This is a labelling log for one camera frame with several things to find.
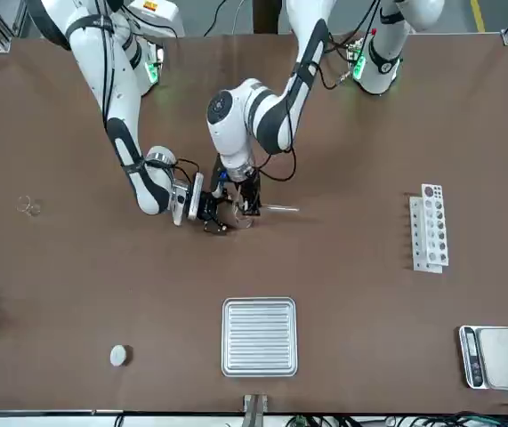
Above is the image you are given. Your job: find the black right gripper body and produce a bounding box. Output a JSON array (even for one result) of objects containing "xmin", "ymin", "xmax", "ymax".
[{"xmin": 198, "ymin": 189, "xmax": 220, "ymax": 223}]

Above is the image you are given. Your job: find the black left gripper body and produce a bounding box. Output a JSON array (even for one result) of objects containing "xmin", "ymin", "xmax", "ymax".
[{"xmin": 211, "ymin": 168, "xmax": 262, "ymax": 197}]

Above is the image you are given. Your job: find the clear glass beaker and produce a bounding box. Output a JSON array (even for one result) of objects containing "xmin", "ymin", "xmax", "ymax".
[{"xmin": 217, "ymin": 202, "xmax": 254, "ymax": 231}]

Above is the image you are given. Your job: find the white test tube rack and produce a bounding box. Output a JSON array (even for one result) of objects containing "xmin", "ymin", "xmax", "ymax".
[{"xmin": 408, "ymin": 182, "xmax": 452, "ymax": 273}]

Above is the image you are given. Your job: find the small glass beaker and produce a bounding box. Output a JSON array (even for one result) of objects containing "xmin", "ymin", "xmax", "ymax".
[{"xmin": 16, "ymin": 194, "xmax": 42, "ymax": 219}]

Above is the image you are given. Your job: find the ribbed metal tray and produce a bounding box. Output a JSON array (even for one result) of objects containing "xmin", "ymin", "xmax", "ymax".
[{"xmin": 221, "ymin": 296, "xmax": 298, "ymax": 378}]

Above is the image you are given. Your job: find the small white cup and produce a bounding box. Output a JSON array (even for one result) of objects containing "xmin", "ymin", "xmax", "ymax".
[{"xmin": 109, "ymin": 343, "xmax": 130, "ymax": 368}]

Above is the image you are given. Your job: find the white box yellow label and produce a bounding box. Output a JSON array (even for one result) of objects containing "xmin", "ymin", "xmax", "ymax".
[{"xmin": 126, "ymin": 0, "xmax": 179, "ymax": 24}]

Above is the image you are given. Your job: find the silver digital scale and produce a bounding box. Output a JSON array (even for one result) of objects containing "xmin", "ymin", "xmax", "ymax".
[{"xmin": 458, "ymin": 326, "xmax": 508, "ymax": 391}]

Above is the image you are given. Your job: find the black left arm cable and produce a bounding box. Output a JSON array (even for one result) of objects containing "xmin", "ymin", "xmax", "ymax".
[{"xmin": 256, "ymin": 0, "xmax": 382, "ymax": 183}]

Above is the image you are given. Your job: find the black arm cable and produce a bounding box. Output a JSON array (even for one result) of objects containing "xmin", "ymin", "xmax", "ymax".
[
  {"xmin": 256, "ymin": 0, "xmax": 382, "ymax": 183},
  {"xmin": 97, "ymin": 0, "xmax": 202, "ymax": 190}
]

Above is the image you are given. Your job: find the black floor cable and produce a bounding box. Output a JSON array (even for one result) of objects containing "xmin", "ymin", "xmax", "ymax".
[{"xmin": 203, "ymin": 0, "xmax": 229, "ymax": 37}]

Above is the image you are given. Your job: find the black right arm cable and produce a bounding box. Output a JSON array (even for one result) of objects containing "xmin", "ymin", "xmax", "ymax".
[{"xmin": 97, "ymin": 0, "xmax": 202, "ymax": 190}]

